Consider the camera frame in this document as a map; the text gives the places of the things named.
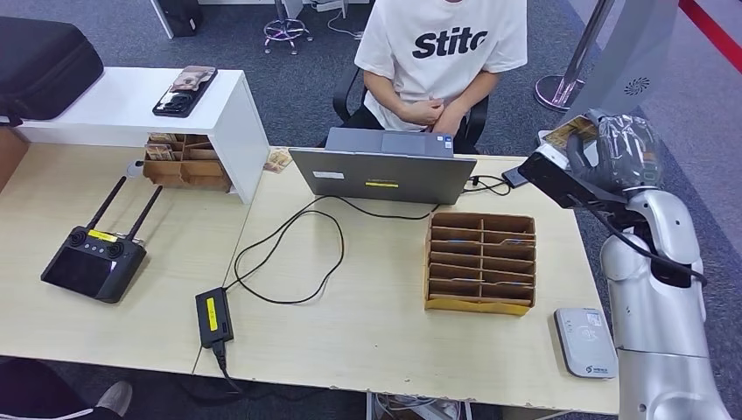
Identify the person's right hand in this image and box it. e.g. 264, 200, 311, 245
398, 98, 445, 128

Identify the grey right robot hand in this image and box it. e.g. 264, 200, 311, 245
564, 113, 666, 201

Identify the person's left hand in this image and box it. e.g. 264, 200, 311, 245
431, 104, 468, 137

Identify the large cardboard card organizer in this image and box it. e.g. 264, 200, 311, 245
423, 211, 537, 318

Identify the person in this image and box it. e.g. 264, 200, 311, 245
353, 0, 529, 137

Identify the white card reader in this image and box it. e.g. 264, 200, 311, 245
553, 307, 620, 381

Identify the small cardboard card organizer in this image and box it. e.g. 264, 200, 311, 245
142, 133, 233, 193

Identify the patterned card stack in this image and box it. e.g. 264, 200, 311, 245
144, 133, 179, 162

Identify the person's leg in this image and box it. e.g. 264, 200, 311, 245
0, 357, 126, 420

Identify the black office chair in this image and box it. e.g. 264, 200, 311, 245
332, 66, 491, 155

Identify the grey laptop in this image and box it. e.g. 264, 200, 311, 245
288, 126, 479, 206

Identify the black external drive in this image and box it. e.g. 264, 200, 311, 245
500, 166, 529, 190

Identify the grey kiosk stand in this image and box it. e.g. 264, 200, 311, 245
535, 0, 679, 172

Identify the red barrier belt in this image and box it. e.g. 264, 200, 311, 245
678, 0, 742, 75

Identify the chrome stool base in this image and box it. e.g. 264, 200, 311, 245
262, 0, 314, 56

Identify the black smartphone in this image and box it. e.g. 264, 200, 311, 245
151, 65, 219, 119

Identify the black computer tower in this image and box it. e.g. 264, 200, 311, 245
151, 0, 205, 39

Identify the black power adapter yellow label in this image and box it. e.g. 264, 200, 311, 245
194, 286, 235, 350

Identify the white shelf riser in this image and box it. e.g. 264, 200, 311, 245
10, 66, 272, 205

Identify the black remote controller with antennas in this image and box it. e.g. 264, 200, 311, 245
40, 175, 165, 305

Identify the black carrying case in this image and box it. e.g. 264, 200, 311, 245
0, 16, 106, 128

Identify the grey shoe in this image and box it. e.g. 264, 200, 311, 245
94, 381, 134, 418

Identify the black drive cable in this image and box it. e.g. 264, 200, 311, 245
461, 173, 513, 197

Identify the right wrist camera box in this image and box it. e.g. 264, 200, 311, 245
517, 144, 630, 211

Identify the chrome stanchion post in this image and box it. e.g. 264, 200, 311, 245
534, 0, 616, 113

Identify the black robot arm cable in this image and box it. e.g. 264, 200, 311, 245
570, 195, 710, 288

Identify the white floor cable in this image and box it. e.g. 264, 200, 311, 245
325, 8, 365, 42

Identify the black laptop power cable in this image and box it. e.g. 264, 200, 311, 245
222, 194, 442, 306

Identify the white power strip with cables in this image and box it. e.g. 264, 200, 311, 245
370, 393, 465, 420

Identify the black mains cable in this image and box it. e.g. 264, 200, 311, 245
211, 340, 245, 396

